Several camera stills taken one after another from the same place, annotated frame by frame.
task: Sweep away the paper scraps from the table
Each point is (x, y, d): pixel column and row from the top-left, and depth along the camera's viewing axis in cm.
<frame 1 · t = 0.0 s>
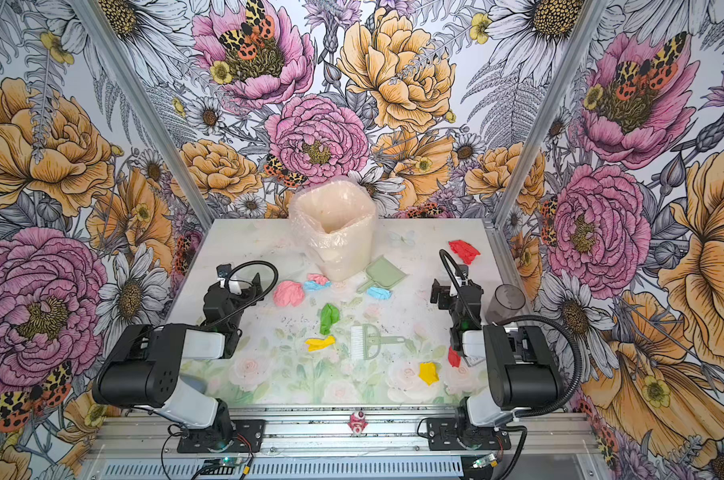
left hand: (244, 283, 94), fingers open
right hand: (450, 287, 94), fingers open
cream bin with plastic bag: (333, 219, 106), point 15 cm above the table
green plastic dustpan: (383, 273, 108), on the table
large pink paper scrap: (289, 292, 101), point 3 cm above the table
blue paper scrap near bin: (311, 285, 104), on the table
blue paper scrap by dustpan: (379, 293, 101), point 2 cm above the table
green paper scrap: (329, 316, 96), point 2 cm above the table
yellow paper scrap centre: (320, 344, 91), on the table
yellow paper scrap front: (427, 372, 86), on the table
red paper scrap back: (464, 250, 111), point 4 cm above the table
red paper scrap front: (453, 357, 88), on the table
grey transparent plastic cup: (505, 303, 86), point 13 cm above the table

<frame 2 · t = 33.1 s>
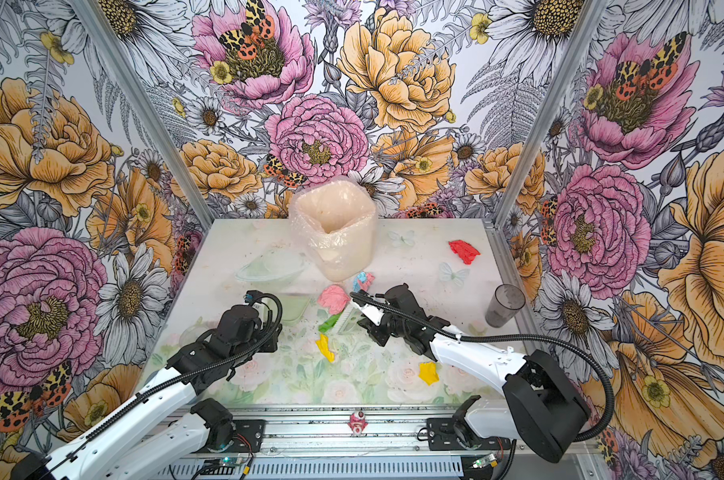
left hand: (274, 336, 81), fingers closed
right hand: (364, 327, 83), fingers closed
green plastic dustpan: (300, 299, 99), point 3 cm above the table
large pink paper scrap: (335, 298, 99), point 3 cm above the table
blue paper scrap near bin: (360, 277, 106), on the table
green paper scrap: (329, 323, 96), on the table
yellow paper scrap centre: (323, 345, 91), on the table
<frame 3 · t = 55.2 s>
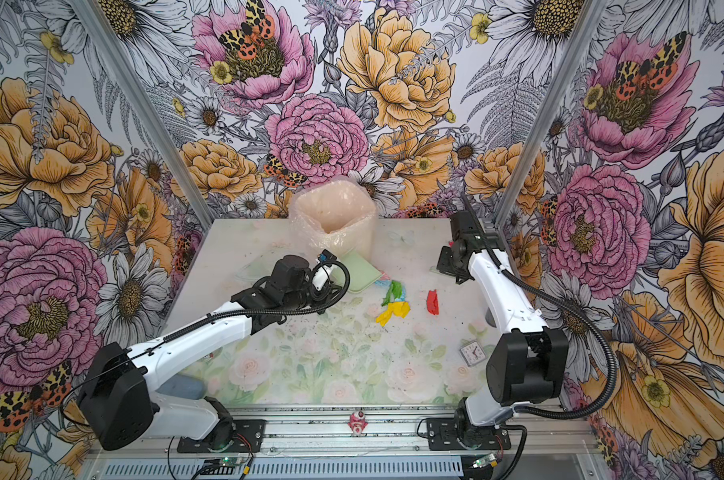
left hand: (333, 294, 82), fingers closed
right hand: (450, 276, 84), fingers closed
green plastic dustpan: (366, 272, 88), point 17 cm above the table
green paper scrap: (395, 288, 101), point 3 cm above the table
yellow paper scrap centre: (400, 308, 98), on the table
small white alarm clock: (472, 353, 87), point 3 cm above the table
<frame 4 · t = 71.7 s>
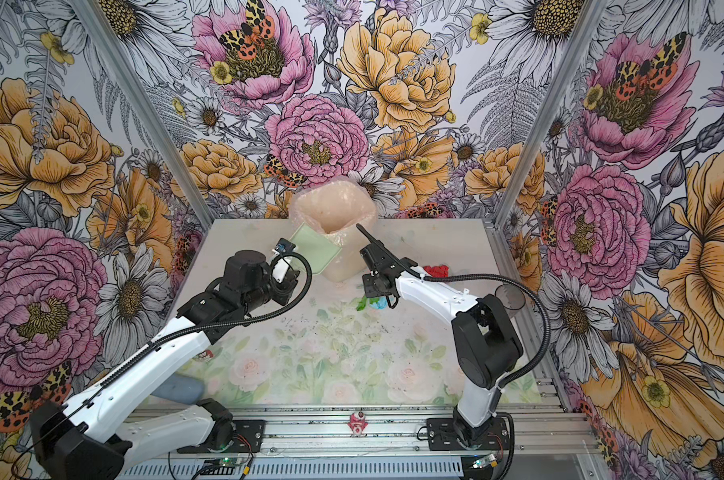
left hand: (290, 279, 77), fingers closed
right hand: (377, 292, 91), fingers closed
green plastic dustpan: (318, 249, 84), point 25 cm above the table
green paper scrap: (362, 305, 100), on the table
blue paper scrap by dustpan: (382, 303, 99), point 2 cm above the table
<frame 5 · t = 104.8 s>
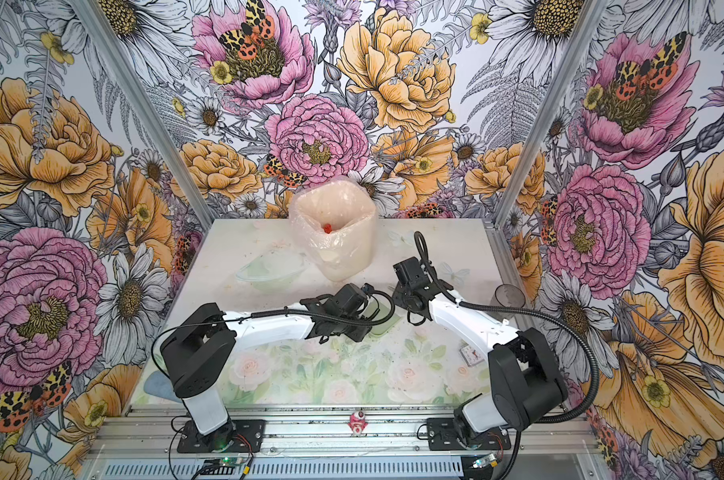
left hand: (359, 330, 89), fingers open
right hand: (401, 305, 88), fingers closed
